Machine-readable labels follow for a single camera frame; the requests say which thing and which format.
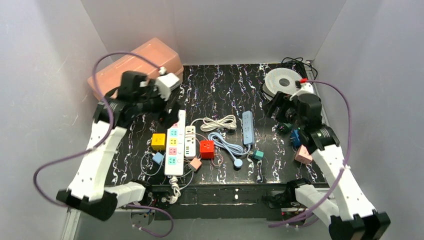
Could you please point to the yellow cube socket adapter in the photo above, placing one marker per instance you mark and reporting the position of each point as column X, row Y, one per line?
column 158, row 141

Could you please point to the white LED strip reel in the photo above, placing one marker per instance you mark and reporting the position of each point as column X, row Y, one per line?
column 280, row 80

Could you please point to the light blue power strip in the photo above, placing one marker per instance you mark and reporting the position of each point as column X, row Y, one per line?
column 248, row 128

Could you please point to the red cube plug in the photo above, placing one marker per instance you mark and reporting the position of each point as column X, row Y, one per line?
column 207, row 149

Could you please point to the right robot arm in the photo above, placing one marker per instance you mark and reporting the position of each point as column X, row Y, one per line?
column 344, row 209

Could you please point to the dark green cube adapter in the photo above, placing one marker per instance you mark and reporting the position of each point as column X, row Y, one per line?
column 285, row 128

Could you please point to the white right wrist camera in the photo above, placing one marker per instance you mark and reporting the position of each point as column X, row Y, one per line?
column 303, row 87

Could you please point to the small white USB power strip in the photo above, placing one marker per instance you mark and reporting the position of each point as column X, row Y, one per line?
column 190, row 142

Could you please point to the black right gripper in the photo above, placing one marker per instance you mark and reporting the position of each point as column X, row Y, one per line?
column 280, row 104

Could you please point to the teal charger plug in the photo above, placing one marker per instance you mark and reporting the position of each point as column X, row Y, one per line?
column 256, row 154

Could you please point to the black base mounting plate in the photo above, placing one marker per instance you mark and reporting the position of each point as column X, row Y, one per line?
column 226, row 201

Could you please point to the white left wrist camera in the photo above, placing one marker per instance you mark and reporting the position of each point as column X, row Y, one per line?
column 166, row 84

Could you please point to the pink charger plug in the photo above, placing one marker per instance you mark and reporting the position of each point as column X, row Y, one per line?
column 195, row 164
column 302, row 156

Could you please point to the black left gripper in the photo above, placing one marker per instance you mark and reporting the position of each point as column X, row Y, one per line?
column 162, row 108

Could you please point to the blue cube adapter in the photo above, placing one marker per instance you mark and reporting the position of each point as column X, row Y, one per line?
column 295, row 138

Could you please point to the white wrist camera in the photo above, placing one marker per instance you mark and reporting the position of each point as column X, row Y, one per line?
column 166, row 84
column 303, row 87

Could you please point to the pink translucent storage box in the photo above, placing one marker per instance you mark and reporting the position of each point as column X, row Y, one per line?
column 153, row 50

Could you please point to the light blue charger plug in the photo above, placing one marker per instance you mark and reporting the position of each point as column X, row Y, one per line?
column 158, row 158

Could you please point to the large white power strip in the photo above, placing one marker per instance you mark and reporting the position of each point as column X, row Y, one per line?
column 175, row 147

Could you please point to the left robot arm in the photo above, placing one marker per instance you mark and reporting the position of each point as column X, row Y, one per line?
column 111, row 120

